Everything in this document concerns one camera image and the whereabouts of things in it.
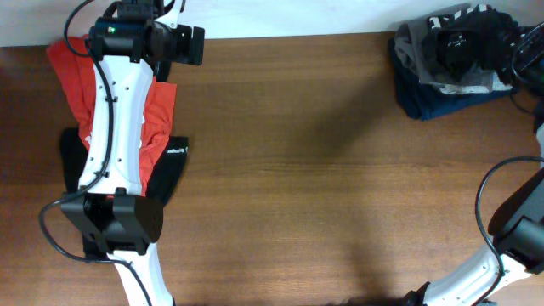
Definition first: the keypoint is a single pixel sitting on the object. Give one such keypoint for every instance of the navy blue folded garment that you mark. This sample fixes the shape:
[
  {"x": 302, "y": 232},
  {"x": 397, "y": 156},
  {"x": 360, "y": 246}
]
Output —
[{"x": 424, "y": 102}]

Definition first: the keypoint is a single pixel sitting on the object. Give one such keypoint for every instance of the dark green t-shirt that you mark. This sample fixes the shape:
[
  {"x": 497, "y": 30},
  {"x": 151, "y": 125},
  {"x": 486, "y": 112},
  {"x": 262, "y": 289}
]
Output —
[{"x": 480, "y": 37}]

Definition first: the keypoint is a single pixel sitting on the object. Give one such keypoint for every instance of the black garment with white logo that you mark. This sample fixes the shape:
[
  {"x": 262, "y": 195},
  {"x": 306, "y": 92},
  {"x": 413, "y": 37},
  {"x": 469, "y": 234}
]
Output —
[{"x": 170, "y": 170}]

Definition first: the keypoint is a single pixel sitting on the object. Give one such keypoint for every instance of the red soccer t-shirt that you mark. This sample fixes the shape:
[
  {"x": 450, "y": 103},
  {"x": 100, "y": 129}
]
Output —
[{"x": 77, "y": 79}]

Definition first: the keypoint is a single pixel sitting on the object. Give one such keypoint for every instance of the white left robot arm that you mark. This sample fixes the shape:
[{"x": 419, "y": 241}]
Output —
[{"x": 124, "y": 54}]

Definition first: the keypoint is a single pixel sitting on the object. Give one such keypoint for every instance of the grey folded garment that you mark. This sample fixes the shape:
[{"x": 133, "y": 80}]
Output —
[{"x": 408, "y": 48}]

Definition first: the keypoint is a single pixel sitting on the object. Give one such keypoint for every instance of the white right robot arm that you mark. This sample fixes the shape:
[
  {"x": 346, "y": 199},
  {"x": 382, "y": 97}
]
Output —
[{"x": 513, "y": 248}]

